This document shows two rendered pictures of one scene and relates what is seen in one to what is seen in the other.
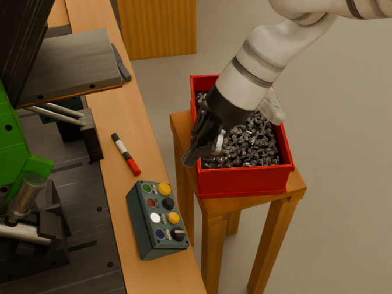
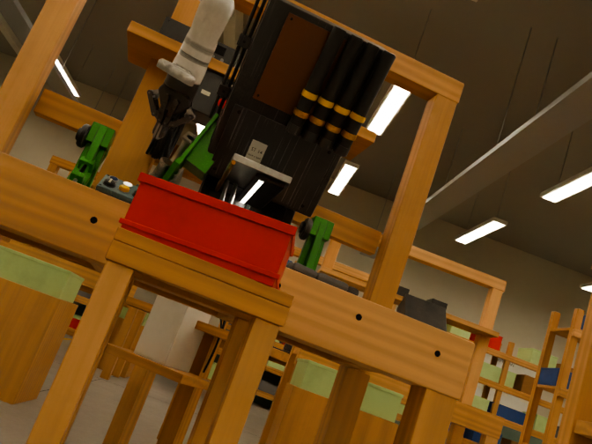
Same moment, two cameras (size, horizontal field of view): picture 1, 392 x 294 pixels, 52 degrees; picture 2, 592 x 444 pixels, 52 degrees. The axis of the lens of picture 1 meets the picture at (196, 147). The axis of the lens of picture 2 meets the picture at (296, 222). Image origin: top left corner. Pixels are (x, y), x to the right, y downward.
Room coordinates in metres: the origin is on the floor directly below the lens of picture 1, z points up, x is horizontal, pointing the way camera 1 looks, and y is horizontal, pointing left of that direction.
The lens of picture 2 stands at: (0.96, -1.29, 0.66)
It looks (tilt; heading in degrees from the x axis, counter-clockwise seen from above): 14 degrees up; 97
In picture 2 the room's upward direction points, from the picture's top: 20 degrees clockwise
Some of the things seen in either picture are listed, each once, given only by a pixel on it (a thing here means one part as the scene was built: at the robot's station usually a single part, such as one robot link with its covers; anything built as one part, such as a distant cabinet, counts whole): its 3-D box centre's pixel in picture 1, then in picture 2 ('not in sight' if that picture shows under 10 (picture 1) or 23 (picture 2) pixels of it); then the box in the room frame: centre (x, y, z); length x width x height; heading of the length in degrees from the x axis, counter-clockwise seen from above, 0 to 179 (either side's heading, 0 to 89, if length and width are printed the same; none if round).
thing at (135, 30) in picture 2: not in sight; (250, 96); (0.40, 0.67, 1.52); 0.90 x 0.25 x 0.04; 18
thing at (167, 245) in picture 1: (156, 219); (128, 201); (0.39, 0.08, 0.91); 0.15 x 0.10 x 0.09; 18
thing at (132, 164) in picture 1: (125, 153); not in sight; (0.56, 0.16, 0.91); 0.13 x 0.02 x 0.02; 31
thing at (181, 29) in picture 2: not in sight; (182, 38); (0.14, 0.54, 1.59); 0.15 x 0.07 x 0.07; 18
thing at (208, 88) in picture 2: not in sight; (213, 101); (0.31, 0.59, 1.42); 0.17 x 0.12 x 0.15; 18
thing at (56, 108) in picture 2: not in sight; (217, 176); (0.37, 0.77, 1.23); 1.30 x 0.05 x 0.09; 18
